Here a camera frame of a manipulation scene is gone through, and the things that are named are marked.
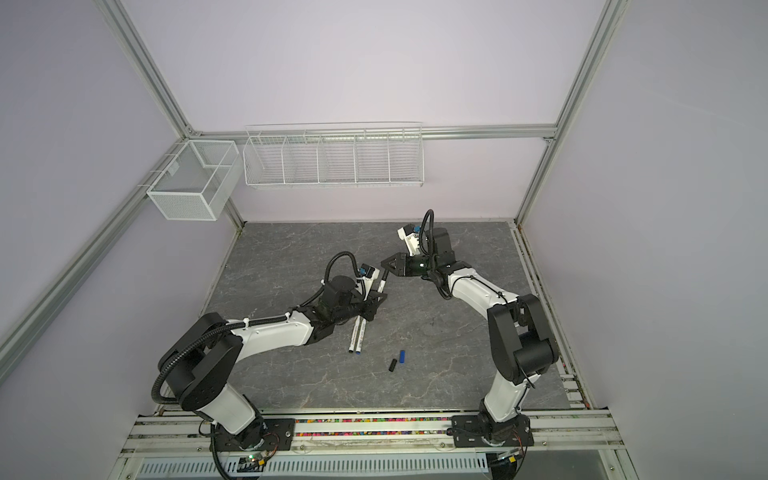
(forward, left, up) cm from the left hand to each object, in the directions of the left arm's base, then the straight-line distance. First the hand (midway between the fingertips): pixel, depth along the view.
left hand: (385, 297), depth 86 cm
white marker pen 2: (-6, +10, -11) cm, 16 cm away
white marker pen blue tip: (-8, +8, -10) cm, 15 cm away
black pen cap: (-16, -1, -11) cm, 19 cm away
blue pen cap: (-14, -4, -11) cm, 18 cm away
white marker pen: (+3, 0, +4) cm, 5 cm away
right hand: (+7, 0, +6) cm, 9 cm away
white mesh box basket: (+38, +59, +16) cm, 72 cm away
